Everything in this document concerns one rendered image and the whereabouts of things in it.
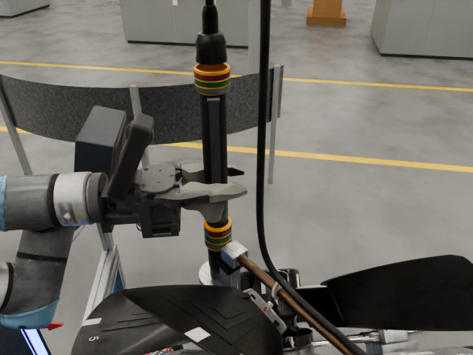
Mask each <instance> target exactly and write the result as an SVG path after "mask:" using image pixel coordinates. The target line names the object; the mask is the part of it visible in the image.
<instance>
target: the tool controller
mask: <svg viewBox="0 0 473 355"><path fill-rule="evenodd" d="M126 121H127V119H126V112H125V111H120V110H116V109H112V108H106V107H102V106H94V107H93V109H92V111H91V113H90V114H89V116H88V118H87V120H86V122H85V124H84V125H83V127H82V129H81V130H80V133H79V135H78V136H77V138H76V140H75V159H74V173H76V172H92V173H105V174H106V175H107V176H108V180H109V182H111V178H112V176H113V173H114V171H115V167H116V166H117V163H118V160H119V158H120V155H121V152H122V146H123V140H124V134H125V123H126Z"/></svg>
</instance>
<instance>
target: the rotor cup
mask: <svg viewBox="0 0 473 355"><path fill-rule="evenodd" d="M263 271H264V272H265V273H267V274H268V275H269V276H270V277H271V278H272V279H273V280H274V281H276V280H275V279H274V278H273V276H272V274H271V273H270V271H269V270H263ZM277 271H278V272H279V274H280V275H281V276H282V277H283V278H284V279H285V280H286V282H287V283H288V284H289V285H290V286H291V287H292V288H293V289H296V288H297V287H298V286H297V279H296V274H298V280H299V287H301V279H300V273H299V271H298V269H296V268H282V269H277ZM238 289H240V290H242V291H244V290H247V289H253V290H255V291H256V292H257V293H258V294H259V295H260V297H261V298H262V299H263V300H264V301H265V302H266V303H267V302H268V301H271V302H272V304H273V307H272V310H273V311H274V312H275V313H276V314H277V315H278V316H279V317H280V318H281V319H282V320H283V322H284V323H285V325H286V327H287V329H286V331H285V332H284V333H283V334H282V337H283V339H284V341H283V349H288V348H294V347H302V346H305V345H308V344H311V343H312V342H313V341H314V337H313V331H312V330H311V329H310V328H302V327H298V326H297V321H296V318H297V315H298V314H297V313H296V312H294V311H293V310H292V309H291V308H290V307H289V306H287V305H286V304H285V303H284V302H283V301H282V300H281V299H280V298H278V299H275V298H273V297H272V292H271V291H270V290H269V289H268V288H267V287H266V286H265V291H266V294H262V290H261V281H259V280H258V279H257V278H256V277H255V276H253V275H252V274H251V273H250V272H249V271H246V272H240V282H239V284H238Z"/></svg>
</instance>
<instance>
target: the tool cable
mask: <svg viewBox="0 0 473 355"><path fill-rule="evenodd" d="M206 6H214V0H206ZM269 54H270V0H260V65H259V92H258V141H257V170H256V222H257V232H258V242H259V246H260V252H261V254H262V257H263V260H264V262H265V265H266V266H267V268H268V270H269V271H270V273H271V274H272V276H273V278H274V279H275V280H276V283H275V284H274V286H273V288H272V297H273V298H275V299H278V298H279V297H277V291H278V290H279V289H280V288H283V289H284V290H285V291H286V293H287V294H288V295H289V296H290V297H291V298H292V299H293V300H294V301H296V302H297V303H298V304H299V305H300V306H301V307H302V308H303V309H304V310H305V311H307V312H308V313H309V314H310V315H311V316H312V317H313V318H314V319H315V320H316V321H317V322H318V323H320V324H321V325H322V326H323V327H324V328H326V329H327V330H328V331H329V332H330V333H331V334H333V336H335V338H337V339H338V340H339V341H340V342H341V343H343V344H344V345H345V346H346V347H348V348H349V349H350V350H351V351H352V352H353V353H354V354H355V355H368V354H367V353H366V352H364V351H363V350H362V349H361V348H360V347H359V346H358V345H356V344H355V343H354V342H353V341H352V340H350V339H349V338H348V337H347V336H345V335H344V334H343V333H342V332H341V331H340V330H339V329H338V328H336V327H335V326H334V325H332V324H331V323H330V322H329V321H328V320H327V319H326V318H325V317H324V316H322V315H321V314H320V313H319V312H318V311H316V310H315V309H314V308H313V307H312V306H311V305H310V304H309V303H308V302H307V301H306V300H304V299H303V298H302V297H301V296H300V295H299V294H298V293H297V292H296V291H295V290H294V289H293V288H292V287H291V286H290V285H289V284H288V283H287V282H286V280H285V279H284V278H283V277H282V276H281V275H280V274H279V272H278V271H277V269H276V268H275V266H274V264H273V263H272V261H271V258H270V256H269V254H268V251H267V246H266V242H265V231H264V215H263V203H264V177H265V140H266V122H267V91H268V73H269Z"/></svg>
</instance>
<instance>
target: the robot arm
mask: <svg viewBox="0 0 473 355"><path fill-rule="evenodd" d="M153 122H154V119H153V118H152V117H151V116H148V115H145V114H143V113H137V114H136V116H135V117H134V121H132V122H131V123H129V124H128V125H127V127H126V128H125V139H126V142H125V145H124V147H123V149H122V152H121V155H120V158H119V160H118V163H117V166H116V167H115V171H114V173H113V176H112V178H111V182H109V180H108V176H107V175H106V174H105V173H92V172H76V173H56V174H43V175H17V176H9V175H5V176H3V177H0V231H3V232H7V231H8V230H23V233H22V236H21V239H20V244H19V247H18V251H17V254H16V257H15V262H4V261H0V316H1V320H0V321H1V324H2V325H3V326H5V327H7V328H13V329H24V330H36V329H40V328H45V327H46V326H48V325H49V324H50V323H51V322H52V321H53V317H54V314H55V312H56V307H57V304H58V301H59V300H60V298H61V296H60V293H61V287H62V283H63V277H64V274H65V268H66V264H67V261H68V257H69V253H70V248H71V244H72V239H73V235H74V231H76V230H77V229H78V228H79V227H80V226H81V225H93V224H95V223H100V224H101V229H102V232H103V233H109V232H113V228H114V225H124V224H135V223H136V226H137V225H138V226H139V227H141V229H139V228H138V227H137V229H138V230H139V231H141V233H142V237H143V238H153V237H174V236H179V232H180V228H181V212H182V208H184V209H186V210H192V211H199V212H200V213H201V214H202V216H203V217H204V218H205V220H206V221H207V222H209V223H216V222H218V221H219V220H220V219H221V216H222V212H223V210H224V207H225V203H226V200H230V199H235V198H238V197H241V196H243V195H245V194H247V193H248V189H247V188H245V187H243V186H241V185H238V184H237V183H235V182H232V183H228V184H220V183H214V184H209V185H207V184H205V181H204V169H203V160H198V159H177V160H173V161H168V162H160V163H156V164H152V165H148V166H145V167H144V168H140V169H139V170H137V168H138V166H139V163H140V161H141V158H142V156H143V154H144V151H145V149H146V147H147V146H148V145H150V144H151V143H152V141H153V138H154V131H153ZM181 178H182V179H181ZM180 179H181V184H182V186H183V187H181V188H180V185H179V182H178V181H179V180H180ZM139 223H140V225H139ZM161 233H167V234H161ZM153 234H157V235H153Z"/></svg>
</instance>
